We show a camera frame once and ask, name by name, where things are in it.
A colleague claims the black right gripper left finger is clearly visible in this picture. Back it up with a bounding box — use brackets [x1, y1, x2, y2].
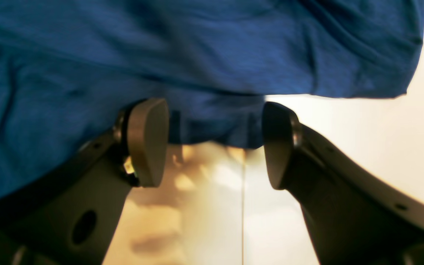
[0, 98, 169, 265]

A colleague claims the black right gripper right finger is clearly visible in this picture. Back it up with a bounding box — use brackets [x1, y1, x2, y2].
[261, 101, 424, 265]

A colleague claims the blue t-shirt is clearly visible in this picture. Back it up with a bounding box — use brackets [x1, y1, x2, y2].
[0, 0, 424, 198]

